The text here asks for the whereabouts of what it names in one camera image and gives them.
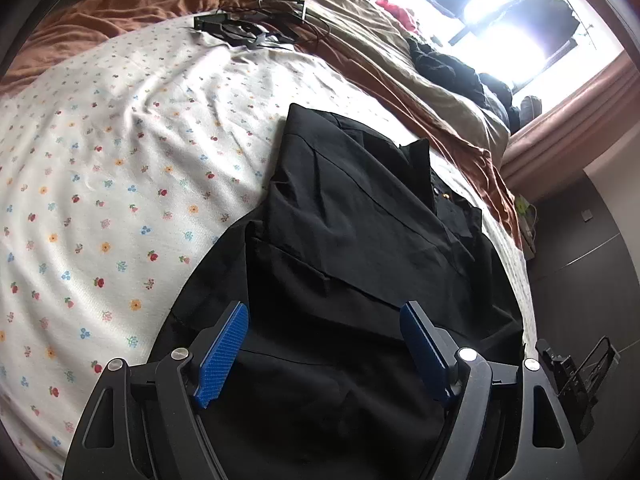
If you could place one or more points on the black garment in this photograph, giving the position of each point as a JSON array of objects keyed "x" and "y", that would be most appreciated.
[{"x": 340, "y": 240}]

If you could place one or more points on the wall socket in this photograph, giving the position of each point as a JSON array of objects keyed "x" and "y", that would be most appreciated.
[{"x": 586, "y": 216}]

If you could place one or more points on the red cloth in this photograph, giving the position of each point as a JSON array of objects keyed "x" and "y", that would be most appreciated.
[{"x": 395, "y": 10}]

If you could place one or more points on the pile of dark clothes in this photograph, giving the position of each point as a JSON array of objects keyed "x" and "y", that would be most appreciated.
[{"x": 445, "y": 62}]

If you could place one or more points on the bright window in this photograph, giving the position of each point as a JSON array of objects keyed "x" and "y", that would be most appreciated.
[{"x": 500, "y": 10}]

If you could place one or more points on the floral white bed sheet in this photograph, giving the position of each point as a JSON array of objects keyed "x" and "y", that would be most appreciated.
[{"x": 125, "y": 160}]

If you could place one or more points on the beige brown-lined duvet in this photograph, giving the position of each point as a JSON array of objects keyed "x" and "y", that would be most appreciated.
[{"x": 400, "y": 80}]

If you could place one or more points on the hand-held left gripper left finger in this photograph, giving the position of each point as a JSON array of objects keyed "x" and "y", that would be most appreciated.
[{"x": 222, "y": 355}]

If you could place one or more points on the brown blanket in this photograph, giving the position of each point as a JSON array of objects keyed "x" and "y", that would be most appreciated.
[{"x": 125, "y": 5}]

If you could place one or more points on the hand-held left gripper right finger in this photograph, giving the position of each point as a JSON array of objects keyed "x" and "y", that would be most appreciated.
[{"x": 425, "y": 355}]

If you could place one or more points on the brown window sill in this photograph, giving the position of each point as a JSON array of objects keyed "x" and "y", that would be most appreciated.
[{"x": 575, "y": 130}]

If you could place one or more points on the black equipment stand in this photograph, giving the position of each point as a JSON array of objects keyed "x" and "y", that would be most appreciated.
[{"x": 575, "y": 385}]

